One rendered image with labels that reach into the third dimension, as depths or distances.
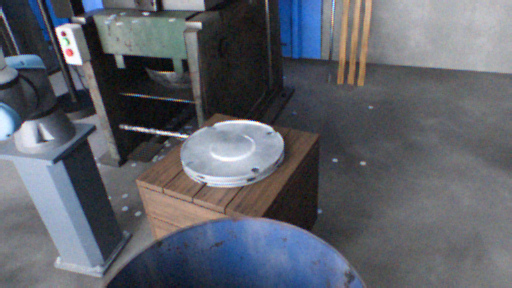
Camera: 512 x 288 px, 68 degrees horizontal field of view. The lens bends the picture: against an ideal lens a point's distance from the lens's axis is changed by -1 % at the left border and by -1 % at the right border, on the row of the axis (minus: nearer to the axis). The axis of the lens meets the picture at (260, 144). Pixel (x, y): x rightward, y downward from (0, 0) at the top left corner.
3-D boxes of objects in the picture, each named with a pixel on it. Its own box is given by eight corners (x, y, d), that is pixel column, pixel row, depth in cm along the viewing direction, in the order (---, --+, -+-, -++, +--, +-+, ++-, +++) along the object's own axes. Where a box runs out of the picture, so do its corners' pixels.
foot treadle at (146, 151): (150, 172, 145) (147, 161, 143) (128, 168, 149) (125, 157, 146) (217, 103, 191) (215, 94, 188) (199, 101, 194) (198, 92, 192)
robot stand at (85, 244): (102, 278, 119) (51, 161, 94) (54, 267, 123) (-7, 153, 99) (133, 235, 134) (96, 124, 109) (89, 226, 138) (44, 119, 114)
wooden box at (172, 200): (267, 311, 106) (260, 220, 87) (161, 265, 121) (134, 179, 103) (317, 218, 135) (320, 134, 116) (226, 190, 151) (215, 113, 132)
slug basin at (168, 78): (202, 99, 151) (198, 75, 146) (131, 90, 162) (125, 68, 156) (236, 67, 177) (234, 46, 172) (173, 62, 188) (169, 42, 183)
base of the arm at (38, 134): (50, 156, 96) (35, 122, 91) (3, 150, 100) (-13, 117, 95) (87, 126, 108) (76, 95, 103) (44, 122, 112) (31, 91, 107)
